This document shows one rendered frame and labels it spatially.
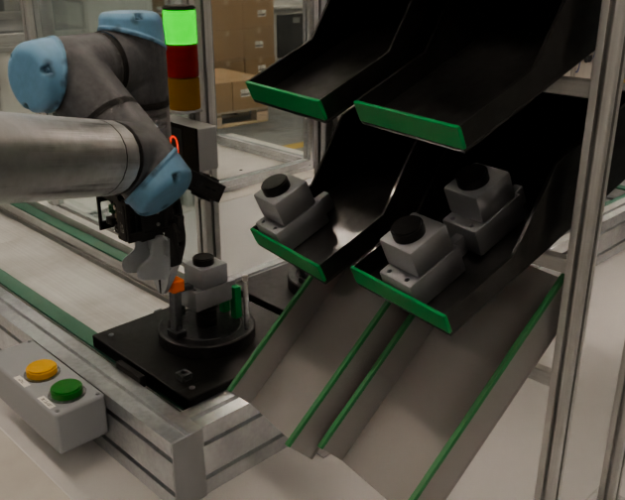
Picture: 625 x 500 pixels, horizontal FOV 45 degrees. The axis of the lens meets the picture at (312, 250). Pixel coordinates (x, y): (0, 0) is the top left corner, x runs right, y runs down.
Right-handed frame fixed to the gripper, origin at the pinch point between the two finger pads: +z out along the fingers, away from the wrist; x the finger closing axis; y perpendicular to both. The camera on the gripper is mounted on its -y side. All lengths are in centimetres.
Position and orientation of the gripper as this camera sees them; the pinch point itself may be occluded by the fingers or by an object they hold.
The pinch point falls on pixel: (166, 283)
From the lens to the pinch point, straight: 103.7
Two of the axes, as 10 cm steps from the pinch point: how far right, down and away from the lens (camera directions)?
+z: 0.0, 9.3, 3.7
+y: -7.1, 2.6, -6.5
